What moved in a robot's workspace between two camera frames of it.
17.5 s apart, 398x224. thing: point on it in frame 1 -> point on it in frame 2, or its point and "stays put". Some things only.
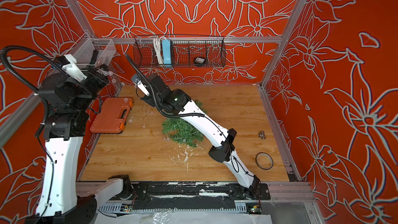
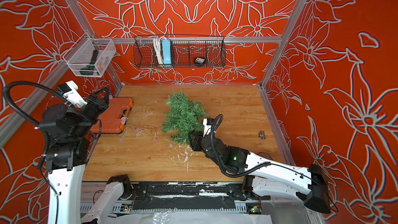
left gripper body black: [95, 81] -> [93, 111]
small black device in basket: [199, 60] stays put
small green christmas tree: [182, 130] stays put
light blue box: [166, 45] stays put
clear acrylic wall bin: [88, 51] stays put
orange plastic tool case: [112, 116] stays put
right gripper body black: [151, 100] -> [198, 143]
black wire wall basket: [184, 51] stays put
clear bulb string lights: [125, 99] -> [139, 128]
